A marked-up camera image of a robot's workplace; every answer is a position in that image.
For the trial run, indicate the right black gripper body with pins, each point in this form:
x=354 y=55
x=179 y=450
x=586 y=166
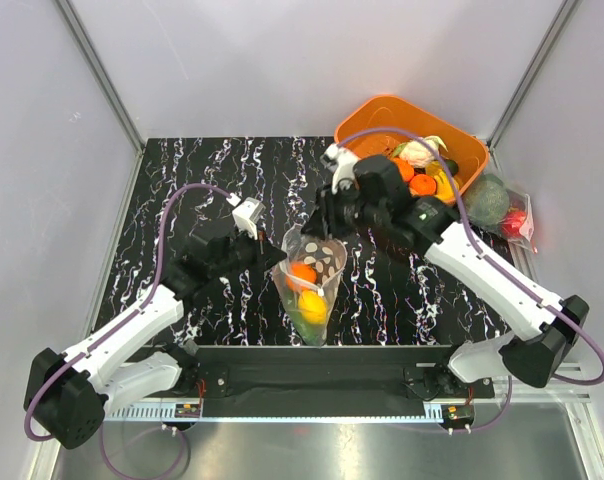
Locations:
x=343 y=212

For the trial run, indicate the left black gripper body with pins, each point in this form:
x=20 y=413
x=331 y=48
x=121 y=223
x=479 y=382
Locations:
x=249 y=252

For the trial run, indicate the white fake cauliflower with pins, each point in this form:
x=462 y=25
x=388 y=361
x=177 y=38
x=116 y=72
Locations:
x=418 y=155

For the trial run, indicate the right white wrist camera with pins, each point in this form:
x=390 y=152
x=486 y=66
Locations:
x=340 y=161

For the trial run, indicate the red fake apple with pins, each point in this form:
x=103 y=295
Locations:
x=512 y=223

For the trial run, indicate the orange plastic basket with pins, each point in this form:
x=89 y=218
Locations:
x=468 y=152

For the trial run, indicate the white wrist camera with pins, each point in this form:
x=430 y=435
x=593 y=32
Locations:
x=340 y=161
x=246 y=214

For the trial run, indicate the green fake cucumber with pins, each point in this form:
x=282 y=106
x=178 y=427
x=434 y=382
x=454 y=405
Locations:
x=311 y=333

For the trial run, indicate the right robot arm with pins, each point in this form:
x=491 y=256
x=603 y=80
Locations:
x=369 y=196

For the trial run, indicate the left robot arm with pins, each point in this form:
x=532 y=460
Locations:
x=69 y=394

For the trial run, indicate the green fake melon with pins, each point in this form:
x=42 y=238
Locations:
x=486 y=201

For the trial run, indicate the yellow fake lemon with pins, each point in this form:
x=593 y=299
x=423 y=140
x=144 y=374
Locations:
x=313 y=307

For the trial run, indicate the clear polka dot zip bag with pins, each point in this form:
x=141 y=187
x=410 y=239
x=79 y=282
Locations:
x=326 y=257

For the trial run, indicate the slotted cable duct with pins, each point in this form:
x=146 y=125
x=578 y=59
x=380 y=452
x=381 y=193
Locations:
x=214 y=411

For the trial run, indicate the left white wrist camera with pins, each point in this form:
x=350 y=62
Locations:
x=246 y=214

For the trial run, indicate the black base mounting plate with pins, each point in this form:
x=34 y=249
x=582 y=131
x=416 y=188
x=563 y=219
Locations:
x=342 y=378

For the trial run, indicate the fake orange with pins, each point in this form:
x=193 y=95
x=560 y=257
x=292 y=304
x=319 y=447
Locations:
x=422 y=185
x=407 y=172
x=301 y=275

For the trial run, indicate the dark green fake avocado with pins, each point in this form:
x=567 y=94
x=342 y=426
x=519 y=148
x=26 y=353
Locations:
x=452 y=167

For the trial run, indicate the yellow fake bananas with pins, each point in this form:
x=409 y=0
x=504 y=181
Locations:
x=445 y=188

